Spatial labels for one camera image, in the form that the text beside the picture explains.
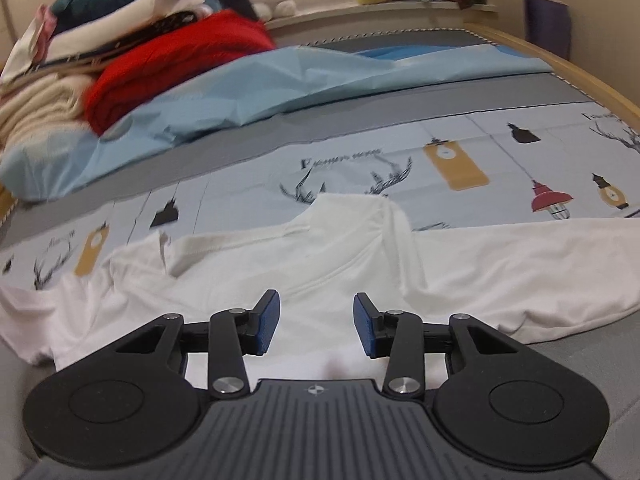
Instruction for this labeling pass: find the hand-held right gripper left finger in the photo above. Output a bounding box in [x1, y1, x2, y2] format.
[107, 289, 282, 402]

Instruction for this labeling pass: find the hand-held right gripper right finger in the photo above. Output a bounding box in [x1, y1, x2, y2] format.
[352, 291, 527, 402]

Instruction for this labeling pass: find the white shirt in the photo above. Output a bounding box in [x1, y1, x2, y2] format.
[0, 194, 640, 391]

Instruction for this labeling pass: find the printed bed sheet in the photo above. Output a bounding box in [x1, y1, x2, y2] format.
[0, 102, 640, 292]

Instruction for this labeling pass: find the light blue blanket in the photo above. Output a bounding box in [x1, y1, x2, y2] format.
[0, 44, 557, 204]

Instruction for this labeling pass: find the grey table mat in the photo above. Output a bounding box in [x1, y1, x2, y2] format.
[0, 27, 640, 480]

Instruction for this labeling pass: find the red knitted sweater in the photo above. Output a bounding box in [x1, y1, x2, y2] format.
[82, 10, 277, 137]

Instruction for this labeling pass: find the window sill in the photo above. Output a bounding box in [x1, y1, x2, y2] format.
[262, 0, 497, 32]

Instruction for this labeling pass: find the black patterned garment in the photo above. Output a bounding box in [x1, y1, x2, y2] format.
[87, 9, 202, 51]

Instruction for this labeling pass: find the cream knitted sweater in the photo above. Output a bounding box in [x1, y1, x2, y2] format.
[0, 72, 99, 155]

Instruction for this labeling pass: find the white folded garment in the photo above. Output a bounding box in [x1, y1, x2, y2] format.
[2, 0, 217, 88]

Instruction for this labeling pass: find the dark purple box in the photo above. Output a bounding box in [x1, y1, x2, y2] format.
[522, 0, 572, 62]

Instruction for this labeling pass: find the wooden bed frame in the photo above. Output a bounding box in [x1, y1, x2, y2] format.
[464, 22, 640, 127]

